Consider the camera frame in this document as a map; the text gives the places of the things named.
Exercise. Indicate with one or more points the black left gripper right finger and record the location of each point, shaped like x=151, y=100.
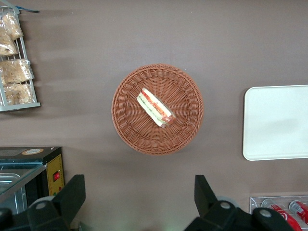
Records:
x=209, y=207

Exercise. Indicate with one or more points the clear acrylic can holder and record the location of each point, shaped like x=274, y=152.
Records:
x=255, y=203

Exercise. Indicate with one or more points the red cola can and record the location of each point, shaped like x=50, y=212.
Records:
x=300, y=209
x=286, y=216

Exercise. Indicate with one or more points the round brown wicker basket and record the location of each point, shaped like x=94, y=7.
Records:
x=183, y=96

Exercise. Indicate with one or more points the black glass food warmer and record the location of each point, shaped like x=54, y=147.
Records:
x=31, y=158

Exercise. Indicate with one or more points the clear bag of snacks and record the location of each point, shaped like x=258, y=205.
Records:
x=14, y=26
x=18, y=93
x=15, y=71
x=7, y=45

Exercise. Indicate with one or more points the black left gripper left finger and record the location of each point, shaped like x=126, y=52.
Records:
x=65, y=202

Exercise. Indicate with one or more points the wrapped sandwich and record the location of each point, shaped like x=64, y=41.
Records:
x=155, y=108

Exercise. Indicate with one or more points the white rectangular tray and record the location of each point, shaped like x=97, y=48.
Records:
x=276, y=122

